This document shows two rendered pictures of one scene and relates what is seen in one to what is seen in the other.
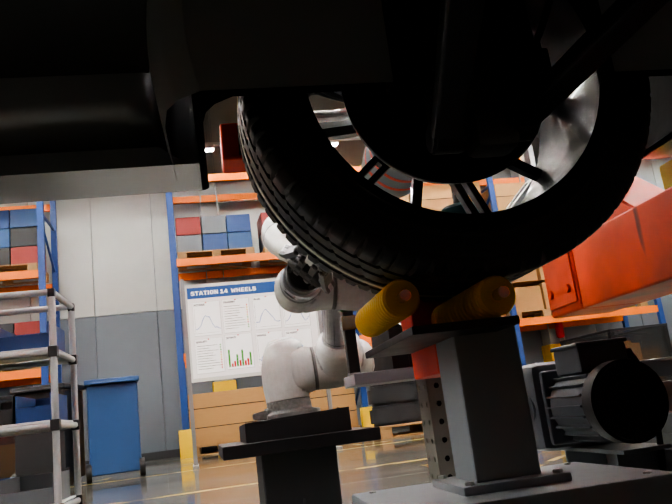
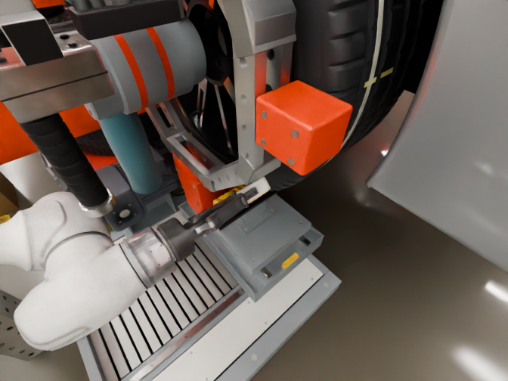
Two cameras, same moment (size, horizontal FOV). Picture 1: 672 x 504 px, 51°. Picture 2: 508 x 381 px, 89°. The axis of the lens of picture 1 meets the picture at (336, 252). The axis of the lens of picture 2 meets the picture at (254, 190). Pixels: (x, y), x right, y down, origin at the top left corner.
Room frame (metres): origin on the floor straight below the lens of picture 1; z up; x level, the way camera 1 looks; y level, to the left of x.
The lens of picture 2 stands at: (1.41, 0.35, 1.04)
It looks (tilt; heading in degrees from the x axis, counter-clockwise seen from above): 48 degrees down; 239
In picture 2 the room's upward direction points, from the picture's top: straight up
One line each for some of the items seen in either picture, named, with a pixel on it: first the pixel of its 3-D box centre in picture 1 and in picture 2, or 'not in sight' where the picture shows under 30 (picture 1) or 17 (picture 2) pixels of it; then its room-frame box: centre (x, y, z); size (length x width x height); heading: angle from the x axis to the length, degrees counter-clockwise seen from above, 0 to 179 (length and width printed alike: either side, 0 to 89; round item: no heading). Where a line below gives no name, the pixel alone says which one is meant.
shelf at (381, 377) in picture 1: (426, 372); not in sight; (1.94, -0.20, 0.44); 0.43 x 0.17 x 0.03; 100
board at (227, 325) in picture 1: (257, 363); not in sight; (7.52, 0.97, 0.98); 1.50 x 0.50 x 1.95; 102
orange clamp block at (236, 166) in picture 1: (245, 148); (298, 126); (1.22, 0.14, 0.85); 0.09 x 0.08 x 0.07; 100
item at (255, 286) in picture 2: not in sight; (249, 225); (1.11, -0.20, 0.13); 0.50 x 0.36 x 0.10; 100
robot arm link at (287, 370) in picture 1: (286, 368); not in sight; (2.51, 0.23, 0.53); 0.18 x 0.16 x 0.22; 97
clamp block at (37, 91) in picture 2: not in sight; (51, 75); (1.45, 0.03, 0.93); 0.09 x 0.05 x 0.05; 10
